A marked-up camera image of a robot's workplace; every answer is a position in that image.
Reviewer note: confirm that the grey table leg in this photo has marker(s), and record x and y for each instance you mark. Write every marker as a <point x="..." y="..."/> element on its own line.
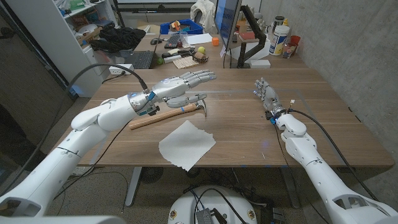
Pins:
<point x="290" y="186"/>
<point x="133" y="186"/>

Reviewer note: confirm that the small clear jar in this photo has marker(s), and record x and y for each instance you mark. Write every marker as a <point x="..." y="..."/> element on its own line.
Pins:
<point x="287" y="51"/>

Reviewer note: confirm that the clear plastic cup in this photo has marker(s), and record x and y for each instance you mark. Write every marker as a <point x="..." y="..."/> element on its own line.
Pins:
<point x="183" y="38"/>

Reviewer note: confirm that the yellow tennis ball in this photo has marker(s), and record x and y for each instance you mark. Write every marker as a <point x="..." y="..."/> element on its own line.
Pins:
<point x="201" y="50"/>

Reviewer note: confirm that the red book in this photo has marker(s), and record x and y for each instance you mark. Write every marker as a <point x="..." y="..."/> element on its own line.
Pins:
<point x="247" y="35"/>

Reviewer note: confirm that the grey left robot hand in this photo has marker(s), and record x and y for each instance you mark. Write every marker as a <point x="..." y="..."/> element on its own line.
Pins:
<point x="172" y="88"/>

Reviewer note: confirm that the black laptop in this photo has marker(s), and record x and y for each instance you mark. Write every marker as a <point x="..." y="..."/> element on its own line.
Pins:
<point x="141" y="59"/>

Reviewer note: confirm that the white robot torso base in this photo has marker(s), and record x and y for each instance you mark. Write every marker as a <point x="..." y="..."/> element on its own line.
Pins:
<point x="186" y="205"/>

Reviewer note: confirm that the red cup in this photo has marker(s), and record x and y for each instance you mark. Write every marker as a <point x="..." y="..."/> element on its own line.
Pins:
<point x="295" y="41"/>

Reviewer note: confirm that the white rectangular block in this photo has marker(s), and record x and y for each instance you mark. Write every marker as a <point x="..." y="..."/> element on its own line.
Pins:
<point x="172" y="59"/>

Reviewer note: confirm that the black computer mouse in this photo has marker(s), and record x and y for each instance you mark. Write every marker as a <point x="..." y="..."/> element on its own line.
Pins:
<point x="156" y="41"/>

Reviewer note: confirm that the white jacket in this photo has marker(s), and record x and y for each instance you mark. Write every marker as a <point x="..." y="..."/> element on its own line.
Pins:
<point x="203" y="12"/>

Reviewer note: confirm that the black lid bottle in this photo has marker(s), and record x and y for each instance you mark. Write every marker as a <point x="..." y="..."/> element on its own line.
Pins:
<point x="278" y="21"/>

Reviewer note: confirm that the black computer monitor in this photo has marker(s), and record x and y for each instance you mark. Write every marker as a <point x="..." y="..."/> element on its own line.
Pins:
<point x="227" y="18"/>

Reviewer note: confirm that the black jacket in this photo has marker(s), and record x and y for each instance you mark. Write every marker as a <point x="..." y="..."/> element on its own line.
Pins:
<point x="119" y="39"/>

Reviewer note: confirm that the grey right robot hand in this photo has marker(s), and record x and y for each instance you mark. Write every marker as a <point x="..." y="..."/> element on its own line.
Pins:
<point x="270" y="98"/>

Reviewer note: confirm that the small green ball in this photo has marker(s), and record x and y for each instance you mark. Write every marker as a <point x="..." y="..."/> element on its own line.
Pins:
<point x="160" y="61"/>

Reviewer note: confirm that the orange cube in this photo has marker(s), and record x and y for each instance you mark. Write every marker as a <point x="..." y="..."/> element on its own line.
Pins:
<point x="215" y="41"/>

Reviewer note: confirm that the brown woven basket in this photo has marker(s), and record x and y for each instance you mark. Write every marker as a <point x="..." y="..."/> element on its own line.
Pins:
<point x="200" y="58"/>

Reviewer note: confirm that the black keyboard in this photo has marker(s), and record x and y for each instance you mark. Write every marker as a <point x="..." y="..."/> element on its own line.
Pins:
<point x="172" y="41"/>

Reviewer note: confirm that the white rectangular box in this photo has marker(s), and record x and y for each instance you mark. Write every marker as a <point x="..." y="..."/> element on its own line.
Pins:
<point x="260" y="63"/>

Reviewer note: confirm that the person in black trousers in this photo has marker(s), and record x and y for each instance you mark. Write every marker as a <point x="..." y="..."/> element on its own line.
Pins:
<point x="12" y="140"/>

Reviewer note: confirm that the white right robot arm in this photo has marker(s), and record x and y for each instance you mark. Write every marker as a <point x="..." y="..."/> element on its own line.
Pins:
<point x="323" y="174"/>

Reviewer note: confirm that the blue plastic bin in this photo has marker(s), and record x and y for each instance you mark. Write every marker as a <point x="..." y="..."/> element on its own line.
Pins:
<point x="194" y="28"/>

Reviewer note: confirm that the wooden slat mat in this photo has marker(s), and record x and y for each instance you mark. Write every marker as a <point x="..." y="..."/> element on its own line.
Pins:
<point x="185" y="62"/>

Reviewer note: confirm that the white power strip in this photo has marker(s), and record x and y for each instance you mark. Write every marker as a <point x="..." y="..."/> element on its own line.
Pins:
<point x="115" y="71"/>

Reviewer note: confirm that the white shelf unit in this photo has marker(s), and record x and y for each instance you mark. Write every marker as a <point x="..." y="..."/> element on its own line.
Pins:
<point x="59" y="40"/>

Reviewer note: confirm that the white paper towel sheet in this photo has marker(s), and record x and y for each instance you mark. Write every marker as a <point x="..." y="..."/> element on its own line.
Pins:
<point x="186" y="144"/>

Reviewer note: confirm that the white wipes canister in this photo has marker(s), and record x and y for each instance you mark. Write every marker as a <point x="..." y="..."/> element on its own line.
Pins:
<point x="279" y="40"/>

